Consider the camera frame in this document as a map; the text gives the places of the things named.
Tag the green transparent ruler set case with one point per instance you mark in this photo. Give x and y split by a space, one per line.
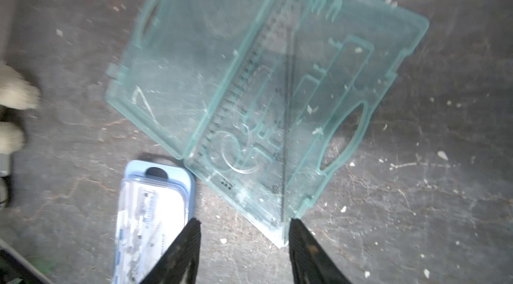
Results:
183 54

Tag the white teddy bear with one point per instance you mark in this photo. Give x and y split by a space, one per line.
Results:
18 94

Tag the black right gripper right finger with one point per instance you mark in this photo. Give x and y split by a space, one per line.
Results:
310 263

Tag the clear plastic triangle ruler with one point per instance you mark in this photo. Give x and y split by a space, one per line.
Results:
241 152

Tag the blue geometry set case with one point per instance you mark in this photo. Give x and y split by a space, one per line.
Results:
156 202

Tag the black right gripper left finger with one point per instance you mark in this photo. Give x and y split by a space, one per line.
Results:
180 262

